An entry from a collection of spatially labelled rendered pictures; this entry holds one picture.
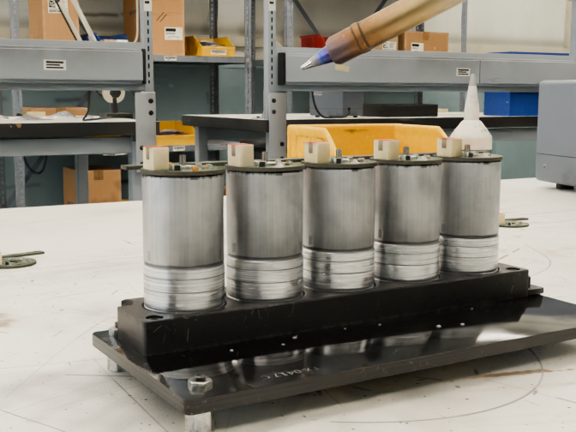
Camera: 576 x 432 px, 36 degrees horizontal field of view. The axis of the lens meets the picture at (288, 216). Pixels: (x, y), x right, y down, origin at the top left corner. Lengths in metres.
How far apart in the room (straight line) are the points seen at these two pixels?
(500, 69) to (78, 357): 3.10
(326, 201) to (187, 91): 4.70
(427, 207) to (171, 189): 0.09
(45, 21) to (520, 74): 2.16
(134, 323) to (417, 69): 2.87
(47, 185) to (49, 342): 4.45
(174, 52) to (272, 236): 4.24
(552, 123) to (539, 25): 5.65
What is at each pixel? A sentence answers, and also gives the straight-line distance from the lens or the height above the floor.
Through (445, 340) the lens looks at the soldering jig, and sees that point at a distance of 0.27.
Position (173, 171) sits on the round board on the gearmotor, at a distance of 0.26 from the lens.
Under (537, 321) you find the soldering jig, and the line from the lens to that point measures 0.30.
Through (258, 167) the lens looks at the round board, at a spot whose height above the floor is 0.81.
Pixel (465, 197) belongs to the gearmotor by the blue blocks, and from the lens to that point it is 0.32.
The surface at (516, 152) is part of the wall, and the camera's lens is 6.32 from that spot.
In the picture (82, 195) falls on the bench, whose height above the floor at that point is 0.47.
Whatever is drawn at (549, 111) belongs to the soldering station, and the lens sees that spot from 0.82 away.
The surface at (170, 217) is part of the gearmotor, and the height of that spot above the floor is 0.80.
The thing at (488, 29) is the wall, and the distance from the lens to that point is 6.14.
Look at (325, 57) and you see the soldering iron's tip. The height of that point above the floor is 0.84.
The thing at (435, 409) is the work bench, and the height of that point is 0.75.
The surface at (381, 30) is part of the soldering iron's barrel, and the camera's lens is 0.24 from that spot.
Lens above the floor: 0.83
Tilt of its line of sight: 8 degrees down
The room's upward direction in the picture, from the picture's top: straight up
